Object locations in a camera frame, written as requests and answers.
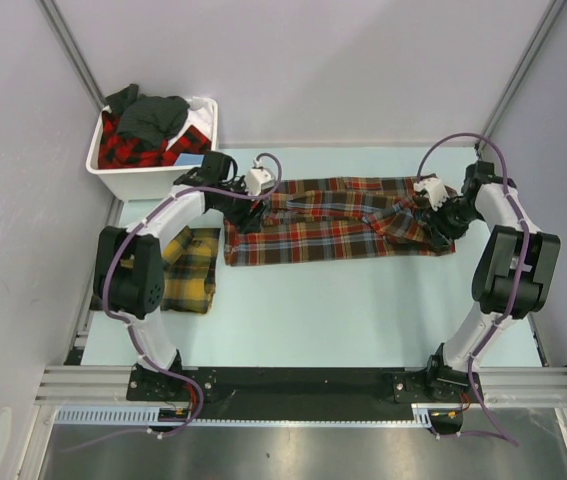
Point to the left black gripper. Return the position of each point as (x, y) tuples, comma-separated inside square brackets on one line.
[(248, 222)]

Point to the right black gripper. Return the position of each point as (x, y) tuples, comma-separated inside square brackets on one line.
[(449, 232)]

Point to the red brown plaid shirt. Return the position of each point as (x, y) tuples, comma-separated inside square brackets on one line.
[(338, 218)]

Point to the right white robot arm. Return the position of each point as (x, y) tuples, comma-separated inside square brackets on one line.
[(511, 280)]

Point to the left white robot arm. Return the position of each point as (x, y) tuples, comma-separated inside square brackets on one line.
[(193, 194)]

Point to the folded yellow plaid shirt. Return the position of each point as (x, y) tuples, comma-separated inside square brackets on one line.
[(181, 277)]

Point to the white shirt in bin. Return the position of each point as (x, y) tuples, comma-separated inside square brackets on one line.
[(202, 114)]

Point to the white plastic laundry bin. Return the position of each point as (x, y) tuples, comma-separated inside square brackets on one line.
[(136, 183)]

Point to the red black checked shirt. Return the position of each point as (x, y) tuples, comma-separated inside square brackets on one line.
[(116, 152)]

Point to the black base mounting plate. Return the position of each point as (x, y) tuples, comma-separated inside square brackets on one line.
[(324, 394)]

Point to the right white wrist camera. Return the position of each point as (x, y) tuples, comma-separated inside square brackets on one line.
[(434, 190)]

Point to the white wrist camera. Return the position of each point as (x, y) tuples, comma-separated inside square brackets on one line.
[(434, 190), (257, 180)]

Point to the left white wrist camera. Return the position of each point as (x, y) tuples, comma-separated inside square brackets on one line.
[(257, 180)]

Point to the white slotted cable duct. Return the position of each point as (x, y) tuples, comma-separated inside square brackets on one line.
[(167, 418)]

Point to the aluminium frame rail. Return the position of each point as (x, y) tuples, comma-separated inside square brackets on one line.
[(524, 387)]

